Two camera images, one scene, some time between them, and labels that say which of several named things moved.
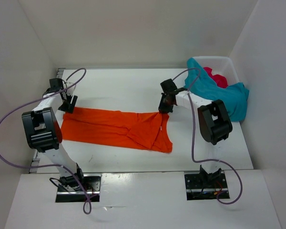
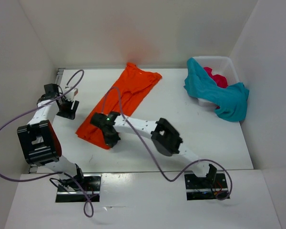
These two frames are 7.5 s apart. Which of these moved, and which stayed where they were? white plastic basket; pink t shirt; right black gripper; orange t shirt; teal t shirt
Moved: right black gripper; orange t shirt
Stayed: white plastic basket; pink t shirt; teal t shirt
